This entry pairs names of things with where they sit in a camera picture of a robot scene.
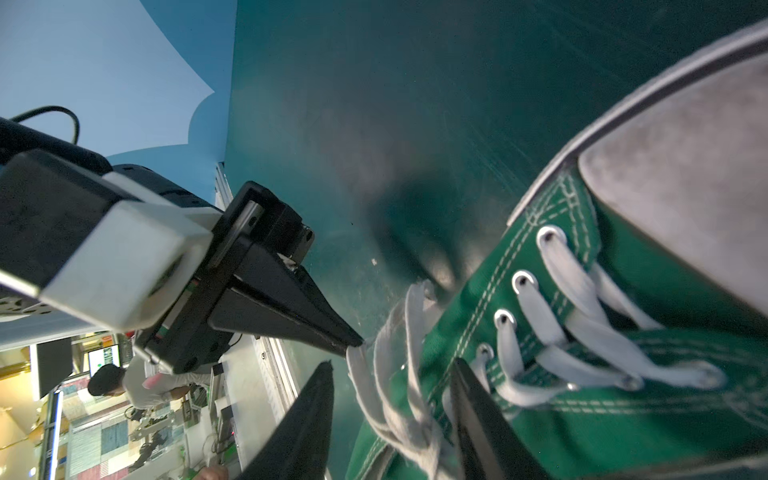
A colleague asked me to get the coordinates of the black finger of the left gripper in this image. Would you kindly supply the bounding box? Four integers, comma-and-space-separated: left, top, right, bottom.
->
207, 289, 354, 356
230, 243, 363, 347

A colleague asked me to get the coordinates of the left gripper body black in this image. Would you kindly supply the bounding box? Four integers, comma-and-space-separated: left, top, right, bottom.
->
134, 181, 314, 374

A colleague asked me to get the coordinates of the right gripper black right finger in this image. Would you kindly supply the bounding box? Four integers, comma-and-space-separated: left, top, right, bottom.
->
450, 358, 549, 479

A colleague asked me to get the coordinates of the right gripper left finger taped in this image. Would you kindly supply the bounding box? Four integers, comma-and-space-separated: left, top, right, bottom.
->
239, 361, 335, 479

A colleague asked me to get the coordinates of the green canvas sneaker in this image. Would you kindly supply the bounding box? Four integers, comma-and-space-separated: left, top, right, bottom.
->
346, 22, 767, 479

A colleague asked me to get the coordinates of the person in grey shirt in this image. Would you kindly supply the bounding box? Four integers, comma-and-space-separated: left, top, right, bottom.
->
87, 356, 211, 410

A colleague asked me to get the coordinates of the dark monitor screen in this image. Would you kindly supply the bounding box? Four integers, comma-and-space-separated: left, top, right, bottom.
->
30, 338, 73, 400

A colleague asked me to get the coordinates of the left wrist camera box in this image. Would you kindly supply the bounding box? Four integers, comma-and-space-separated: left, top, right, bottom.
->
1, 150, 222, 331

